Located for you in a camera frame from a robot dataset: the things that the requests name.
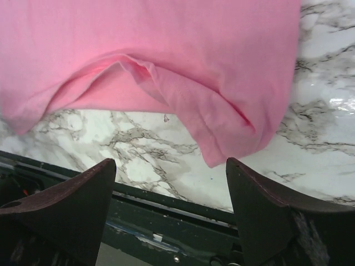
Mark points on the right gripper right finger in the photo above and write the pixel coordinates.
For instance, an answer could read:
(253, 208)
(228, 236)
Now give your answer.
(280, 226)

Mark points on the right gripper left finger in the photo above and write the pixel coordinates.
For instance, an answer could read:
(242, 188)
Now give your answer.
(60, 225)

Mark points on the pink t-shirt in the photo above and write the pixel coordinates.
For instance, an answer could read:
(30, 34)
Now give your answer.
(224, 68)

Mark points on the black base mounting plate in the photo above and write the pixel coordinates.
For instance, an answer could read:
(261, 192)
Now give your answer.
(162, 230)

